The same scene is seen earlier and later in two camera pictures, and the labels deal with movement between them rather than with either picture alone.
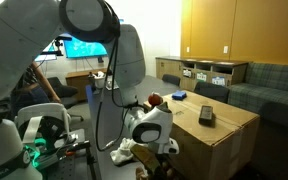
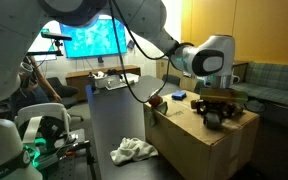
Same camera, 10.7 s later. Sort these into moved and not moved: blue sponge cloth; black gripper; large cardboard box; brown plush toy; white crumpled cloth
Moved: black gripper; brown plush toy
Not moved: blue sponge cloth; white crumpled cloth; large cardboard box
